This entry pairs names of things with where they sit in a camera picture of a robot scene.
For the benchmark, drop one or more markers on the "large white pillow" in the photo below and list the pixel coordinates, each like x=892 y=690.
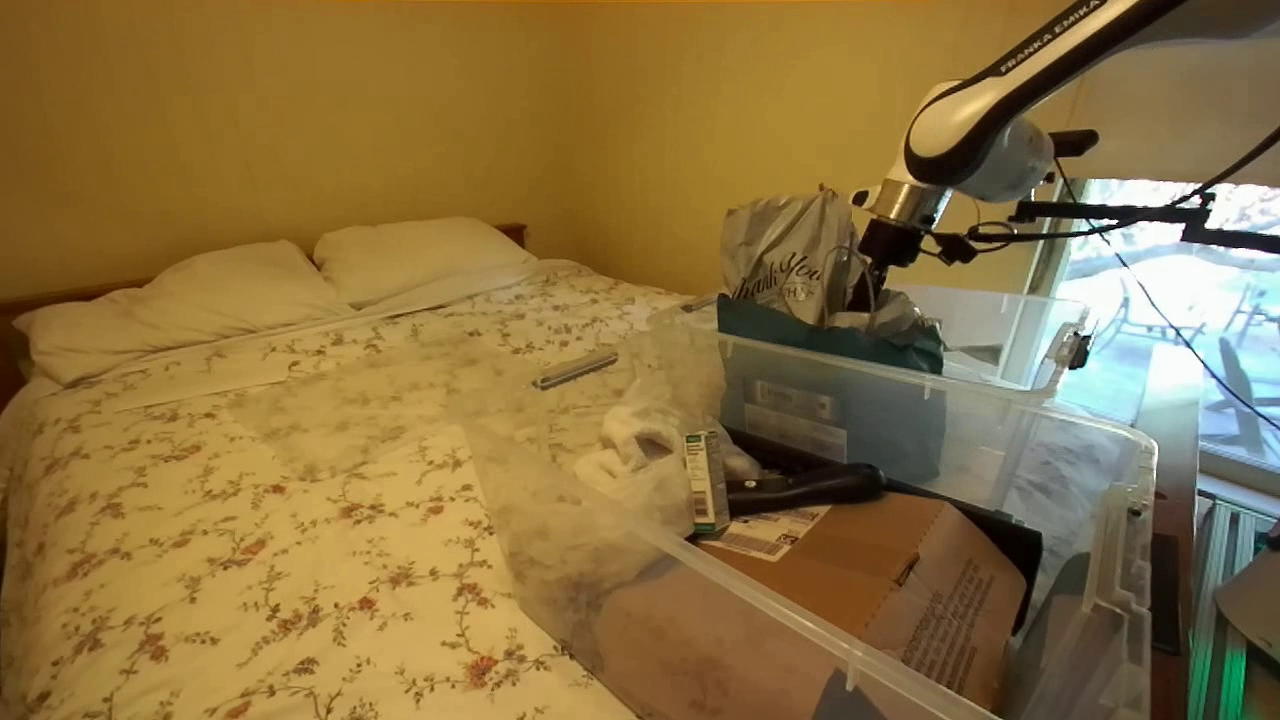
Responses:
x=202 y=300

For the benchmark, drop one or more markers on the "white roller blind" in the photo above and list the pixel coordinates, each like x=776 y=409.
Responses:
x=1187 y=121

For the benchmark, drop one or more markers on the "white crumpled cloth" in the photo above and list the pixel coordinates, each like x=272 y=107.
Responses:
x=637 y=442

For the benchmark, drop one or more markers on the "grey thank you plastic bag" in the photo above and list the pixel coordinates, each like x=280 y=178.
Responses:
x=784 y=254

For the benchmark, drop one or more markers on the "round grey stand base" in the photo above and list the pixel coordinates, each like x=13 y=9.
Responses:
x=1262 y=604

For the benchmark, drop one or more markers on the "green and white carton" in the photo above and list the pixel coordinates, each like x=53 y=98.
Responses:
x=700 y=483

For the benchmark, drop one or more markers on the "floral duvet bed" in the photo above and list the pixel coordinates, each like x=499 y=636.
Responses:
x=264 y=533

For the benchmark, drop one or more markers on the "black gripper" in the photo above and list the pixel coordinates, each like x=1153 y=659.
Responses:
x=888 y=236

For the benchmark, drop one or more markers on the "window glass pane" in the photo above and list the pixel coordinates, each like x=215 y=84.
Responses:
x=1173 y=400

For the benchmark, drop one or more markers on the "small white pillow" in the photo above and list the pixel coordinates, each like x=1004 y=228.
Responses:
x=414 y=254

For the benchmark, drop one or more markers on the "large clear plastic storage box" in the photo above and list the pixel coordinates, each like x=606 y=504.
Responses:
x=561 y=533

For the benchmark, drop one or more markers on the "brown cardboard box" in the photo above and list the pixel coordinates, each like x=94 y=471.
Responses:
x=852 y=575

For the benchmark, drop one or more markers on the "black exterior camera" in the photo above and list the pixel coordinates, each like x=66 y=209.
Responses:
x=1076 y=140

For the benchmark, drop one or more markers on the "white radiator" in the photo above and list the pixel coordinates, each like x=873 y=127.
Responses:
x=1222 y=575

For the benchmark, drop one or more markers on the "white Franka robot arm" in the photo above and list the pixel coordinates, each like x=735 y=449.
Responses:
x=1002 y=163

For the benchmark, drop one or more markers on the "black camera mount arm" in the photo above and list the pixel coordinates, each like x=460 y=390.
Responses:
x=1132 y=209

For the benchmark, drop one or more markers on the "grey remote control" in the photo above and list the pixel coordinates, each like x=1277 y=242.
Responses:
x=579 y=370

